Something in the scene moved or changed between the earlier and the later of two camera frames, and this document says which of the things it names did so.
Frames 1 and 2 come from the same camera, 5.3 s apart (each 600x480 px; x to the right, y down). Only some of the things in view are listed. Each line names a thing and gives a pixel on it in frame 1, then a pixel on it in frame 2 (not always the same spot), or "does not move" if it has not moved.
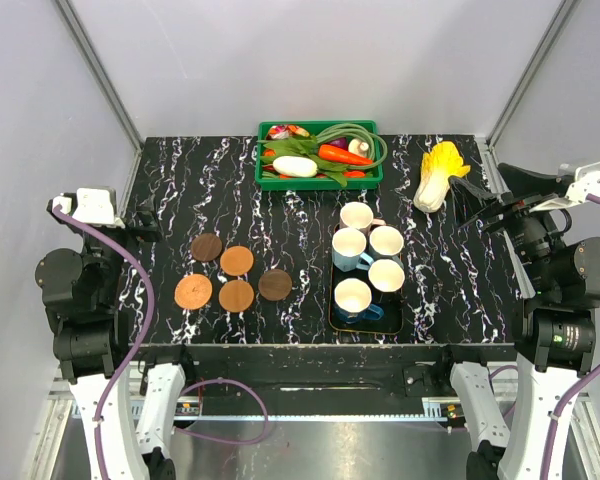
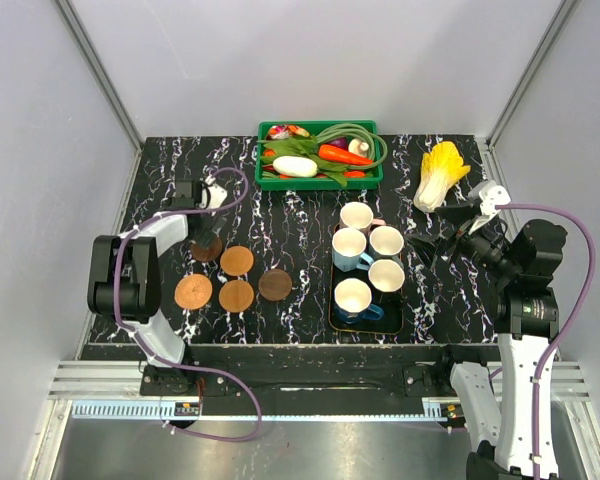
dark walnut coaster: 275,284 does not move
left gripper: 149,228 to 204,237
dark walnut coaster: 206,247 does not move
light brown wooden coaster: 236,296 does not move
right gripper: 526,186 to 428,246
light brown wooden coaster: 236,260 does not move
